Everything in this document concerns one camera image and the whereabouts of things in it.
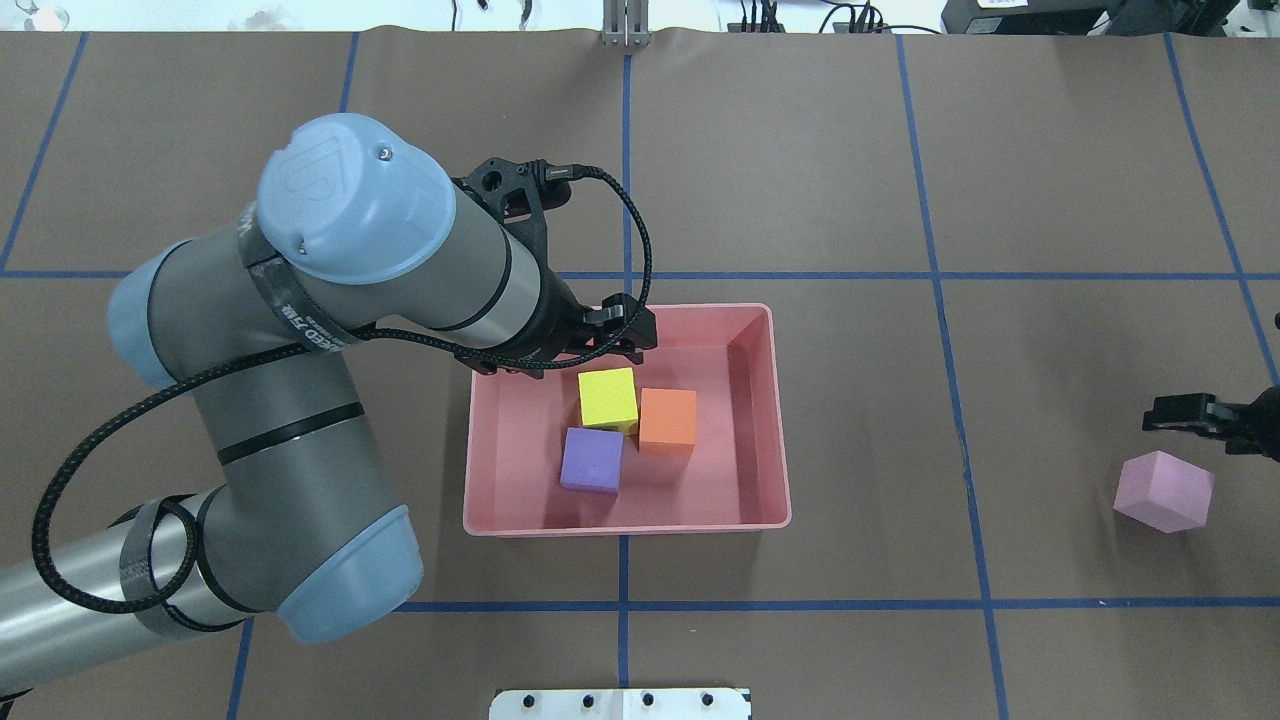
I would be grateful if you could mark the purple foam block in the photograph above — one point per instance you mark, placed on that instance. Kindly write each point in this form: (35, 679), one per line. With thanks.
(591, 461)

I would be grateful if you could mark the orange foam block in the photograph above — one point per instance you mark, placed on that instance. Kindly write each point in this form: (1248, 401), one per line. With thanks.
(668, 422)

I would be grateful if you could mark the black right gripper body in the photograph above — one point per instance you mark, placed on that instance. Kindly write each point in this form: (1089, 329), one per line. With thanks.
(1262, 418)

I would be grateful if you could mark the yellow foam block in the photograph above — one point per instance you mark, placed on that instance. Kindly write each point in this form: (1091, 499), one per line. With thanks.
(608, 400)

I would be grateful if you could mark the pink plastic bin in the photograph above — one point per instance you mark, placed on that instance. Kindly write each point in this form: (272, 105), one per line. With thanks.
(736, 479)

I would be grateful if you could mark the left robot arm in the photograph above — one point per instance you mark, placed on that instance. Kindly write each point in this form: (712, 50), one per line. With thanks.
(354, 236)

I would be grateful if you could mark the aluminium frame post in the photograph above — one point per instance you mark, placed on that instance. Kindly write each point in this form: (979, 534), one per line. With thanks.
(626, 23)

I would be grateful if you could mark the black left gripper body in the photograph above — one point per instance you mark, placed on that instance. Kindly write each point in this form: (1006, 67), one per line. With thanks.
(548, 318)

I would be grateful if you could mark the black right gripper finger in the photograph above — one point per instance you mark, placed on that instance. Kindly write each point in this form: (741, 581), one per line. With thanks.
(1197, 413)

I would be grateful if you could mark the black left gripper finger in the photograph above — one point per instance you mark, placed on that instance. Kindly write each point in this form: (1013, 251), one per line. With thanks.
(622, 325)

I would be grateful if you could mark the pink foam block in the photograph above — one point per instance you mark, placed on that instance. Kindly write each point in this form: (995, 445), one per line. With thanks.
(1165, 492)

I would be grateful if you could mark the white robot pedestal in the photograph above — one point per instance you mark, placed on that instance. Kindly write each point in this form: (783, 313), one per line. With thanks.
(624, 703)

